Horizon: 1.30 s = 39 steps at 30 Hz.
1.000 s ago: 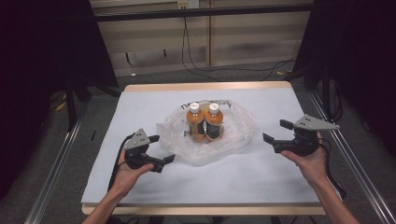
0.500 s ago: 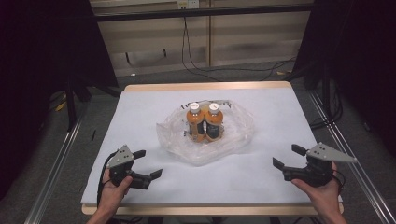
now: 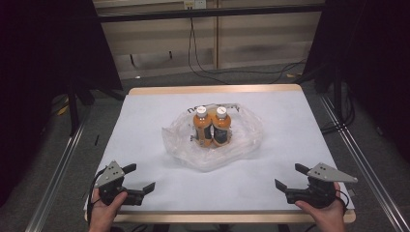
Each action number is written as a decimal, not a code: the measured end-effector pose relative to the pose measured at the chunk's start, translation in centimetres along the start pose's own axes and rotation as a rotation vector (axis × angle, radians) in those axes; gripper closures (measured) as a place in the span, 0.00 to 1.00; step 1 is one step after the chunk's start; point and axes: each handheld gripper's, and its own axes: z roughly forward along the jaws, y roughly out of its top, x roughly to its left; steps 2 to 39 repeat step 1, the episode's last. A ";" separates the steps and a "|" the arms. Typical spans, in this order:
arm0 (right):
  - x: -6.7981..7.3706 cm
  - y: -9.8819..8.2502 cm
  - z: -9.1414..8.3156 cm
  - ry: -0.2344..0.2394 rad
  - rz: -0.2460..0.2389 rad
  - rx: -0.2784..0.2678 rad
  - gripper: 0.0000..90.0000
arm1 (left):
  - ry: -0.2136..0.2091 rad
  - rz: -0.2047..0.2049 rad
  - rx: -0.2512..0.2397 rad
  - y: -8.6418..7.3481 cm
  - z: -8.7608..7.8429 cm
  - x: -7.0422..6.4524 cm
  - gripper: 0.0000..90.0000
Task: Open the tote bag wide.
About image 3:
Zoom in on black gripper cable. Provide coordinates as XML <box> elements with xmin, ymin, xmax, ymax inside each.
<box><xmin>86</xmin><ymin>167</ymin><xmax>107</xmax><ymax>223</ymax></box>
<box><xmin>335</xmin><ymin>189</ymin><xmax>351</xmax><ymax>215</ymax></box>

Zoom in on orange juice bottle white cap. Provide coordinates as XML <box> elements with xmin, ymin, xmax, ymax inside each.
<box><xmin>211</xmin><ymin>105</ymin><xmax>232</xmax><ymax>148</ymax></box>
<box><xmin>192</xmin><ymin>105</ymin><xmax>214</xmax><ymax>148</ymax></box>

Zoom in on black curtain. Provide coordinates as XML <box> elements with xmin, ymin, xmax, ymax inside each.
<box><xmin>0</xmin><ymin>0</ymin><xmax>124</xmax><ymax>207</ymax></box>
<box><xmin>303</xmin><ymin>0</ymin><xmax>410</xmax><ymax>162</ymax></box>

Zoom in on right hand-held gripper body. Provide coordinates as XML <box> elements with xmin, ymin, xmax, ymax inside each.
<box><xmin>284</xmin><ymin>161</ymin><xmax>359</xmax><ymax>209</ymax></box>

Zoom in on clear plastic bag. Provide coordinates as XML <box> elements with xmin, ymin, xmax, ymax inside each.
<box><xmin>161</xmin><ymin>102</ymin><xmax>264</xmax><ymax>173</ymax></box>

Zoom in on person's left hand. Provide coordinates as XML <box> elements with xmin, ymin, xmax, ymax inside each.
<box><xmin>88</xmin><ymin>188</ymin><xmax>129</xmax><ymax>228</ymax></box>

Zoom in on person's right hand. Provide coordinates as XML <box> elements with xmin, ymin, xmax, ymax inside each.
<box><xmin>294</xmin><ymin>182</ymin><xmax>347</xmax><ymax>227</ymax></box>

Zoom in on black metal stand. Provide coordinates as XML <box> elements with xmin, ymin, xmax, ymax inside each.
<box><xmin>313</xmin><ymin>64</ymin><xmax>344</xmax><ymax>120</ymax></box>
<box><xmin>66</xmin><ymin>76</ymin><xmax>96</xmax><ymax>136</ymax></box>

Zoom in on metal floor rail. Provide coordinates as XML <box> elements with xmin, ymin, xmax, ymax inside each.
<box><xmin>318</xmin><ymin>93</ymin><xmax>410</xmax><ymax>232</ymax></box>
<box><xmin>23</xmin><ymin>105</ymin><xmax>95</xmax><ymax>232</ymax></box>

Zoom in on white table mat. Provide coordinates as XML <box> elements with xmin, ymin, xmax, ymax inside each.
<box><xmin>83</xmin><ymin>90</ymin><xmax>356</xmax><ymax>213</ymax></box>

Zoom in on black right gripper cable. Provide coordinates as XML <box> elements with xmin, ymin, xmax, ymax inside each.
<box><xmin>335</xmin><ymin>189</ymin><xmax>351</xmax><ymax>215</ymax></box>

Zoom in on wooden table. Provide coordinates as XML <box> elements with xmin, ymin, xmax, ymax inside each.
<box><xmin>83</xmin><ymin>84</ymin><xmax>358</xmax><ymax>224</ymax></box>

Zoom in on white wall outlet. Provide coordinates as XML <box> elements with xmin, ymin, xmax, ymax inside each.
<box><xmin>183</xmin><ymin>0</ymin><xmax>207</xmax><ymax>10</ymax></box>

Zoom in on black wall cable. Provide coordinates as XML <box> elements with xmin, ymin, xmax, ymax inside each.
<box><xmin>188</xmin><ymin>17</ymin><xmax>308</xmax><ymax>85</ymax></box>

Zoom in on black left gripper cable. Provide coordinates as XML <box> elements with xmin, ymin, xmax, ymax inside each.
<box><xmin>86</xmin><ymin>167</ymin><xmax>107</xmax><ymax>223</ymax></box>

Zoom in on black floor cables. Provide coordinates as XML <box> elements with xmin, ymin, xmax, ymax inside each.
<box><xmin>320</xmin><ymin>93</ymin><xmax>357</xmax><ymax>134</ymax></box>

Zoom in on black horizontal bar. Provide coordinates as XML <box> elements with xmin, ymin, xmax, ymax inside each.
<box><xmin>96</xmin><ymin>3</ymin><xmax>327</xmax><ymax>23</ymax></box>

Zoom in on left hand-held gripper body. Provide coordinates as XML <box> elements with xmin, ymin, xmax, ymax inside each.
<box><xmin>93</xmin><ymin>159</ymin><xmax>146</xmax><ymax>207</ymax></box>

